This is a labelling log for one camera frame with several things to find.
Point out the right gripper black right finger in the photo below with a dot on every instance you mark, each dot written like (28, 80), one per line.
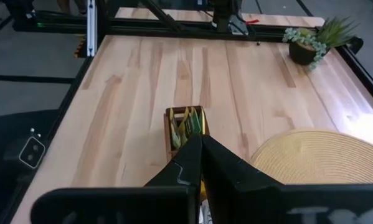
(267, 202)

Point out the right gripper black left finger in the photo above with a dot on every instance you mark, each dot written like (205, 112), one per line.
(127, 205)

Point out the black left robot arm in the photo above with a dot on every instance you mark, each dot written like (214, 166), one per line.
(223, 15)

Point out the dark wooden divided tray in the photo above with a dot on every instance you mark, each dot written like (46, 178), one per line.
(167, 149)

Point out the round woven straw placemat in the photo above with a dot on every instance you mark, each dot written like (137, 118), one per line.
(323, 155)

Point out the black floor equipment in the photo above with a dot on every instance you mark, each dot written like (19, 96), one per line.
(18, 146)

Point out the small potted succulent plant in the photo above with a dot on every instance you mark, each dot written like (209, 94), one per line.
(304, 51)

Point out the black aluminium table frame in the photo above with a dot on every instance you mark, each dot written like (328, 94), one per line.
(142, 29)

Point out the black frame clamp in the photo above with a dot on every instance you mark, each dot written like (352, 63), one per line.
(356, 45)

